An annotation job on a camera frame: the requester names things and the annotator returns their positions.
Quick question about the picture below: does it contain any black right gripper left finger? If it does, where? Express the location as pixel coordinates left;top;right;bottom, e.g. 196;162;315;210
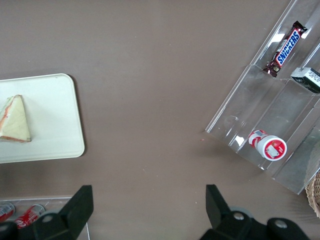
32;184;94;240

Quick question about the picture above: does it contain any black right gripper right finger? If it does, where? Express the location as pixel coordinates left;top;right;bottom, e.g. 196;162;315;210
199;184;253;240

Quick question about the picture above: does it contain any triangular white bread sandwich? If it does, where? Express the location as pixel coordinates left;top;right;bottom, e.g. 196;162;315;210
0;94;32;144

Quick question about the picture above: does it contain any woven wicker basket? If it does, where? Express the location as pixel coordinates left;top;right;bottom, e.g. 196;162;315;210
305;171;320;217

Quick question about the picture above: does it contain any cream plastic tray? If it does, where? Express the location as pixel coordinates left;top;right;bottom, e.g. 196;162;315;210
0;73;86;164

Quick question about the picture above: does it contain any clear acrylic can holder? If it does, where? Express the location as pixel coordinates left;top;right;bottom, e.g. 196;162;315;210
0;194;91;240

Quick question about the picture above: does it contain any red cola can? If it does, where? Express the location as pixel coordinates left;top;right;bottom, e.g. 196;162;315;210
13;204;46;230
0;201;16;223

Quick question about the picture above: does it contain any red white yogurt cup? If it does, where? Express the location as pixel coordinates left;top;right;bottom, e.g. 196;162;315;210
247;129;288;161

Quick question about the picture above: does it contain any clear acrylic display rack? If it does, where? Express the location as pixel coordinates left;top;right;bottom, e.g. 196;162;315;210
204;0;320;196

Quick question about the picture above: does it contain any black white small carton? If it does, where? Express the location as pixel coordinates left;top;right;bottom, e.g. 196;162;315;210
290;66;320;94

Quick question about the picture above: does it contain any Snickers chocolate bar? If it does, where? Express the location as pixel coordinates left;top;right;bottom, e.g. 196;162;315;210
262;20;308;78

